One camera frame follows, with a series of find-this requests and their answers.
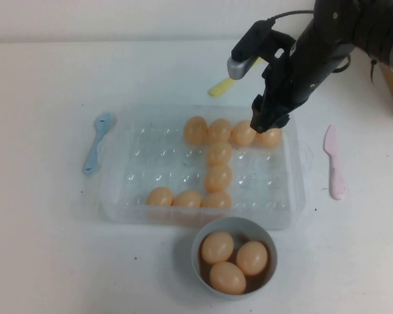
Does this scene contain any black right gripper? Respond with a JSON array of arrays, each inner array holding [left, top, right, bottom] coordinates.
[[250, 34, 341, 135]]

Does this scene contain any beige egg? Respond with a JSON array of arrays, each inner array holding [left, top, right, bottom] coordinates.
[[205, 141, 233, 167], [206, 118, 233, 144], [201, 231, 235, 264], [183, 116, 208, 146], [231, 120, 258, 147], [145, 186, 174, 207], [201, 192, 233, 209], [209, 261, 247, 295], [236, 241, 269, 277], [255, 127, 282, 148], [204, 164, 233, 194], [172, 190, 203, 209]]

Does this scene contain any clear plastic egg box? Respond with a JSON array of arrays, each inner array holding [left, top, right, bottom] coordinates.
[[80, 103, 315, 232]]

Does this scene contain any yellow plastic knife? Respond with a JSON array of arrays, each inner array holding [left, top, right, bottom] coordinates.
[[208, 57, 263, 97]]

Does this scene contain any pink plastic knife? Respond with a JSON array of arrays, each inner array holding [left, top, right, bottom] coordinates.
[[323, 124, 346, 201]]

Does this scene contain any white bowl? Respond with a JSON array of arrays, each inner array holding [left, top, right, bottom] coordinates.
[[191, 216, 278, 300]]

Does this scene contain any blue plastic spoon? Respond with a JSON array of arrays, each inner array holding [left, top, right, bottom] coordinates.
[[82, 111, 118, 176]]

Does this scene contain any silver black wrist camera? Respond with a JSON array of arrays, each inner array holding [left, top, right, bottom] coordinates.
[[227, 19, 297, 81]]

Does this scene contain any black cable tie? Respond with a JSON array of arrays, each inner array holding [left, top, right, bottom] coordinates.
[[369, 58, 380, 88]]

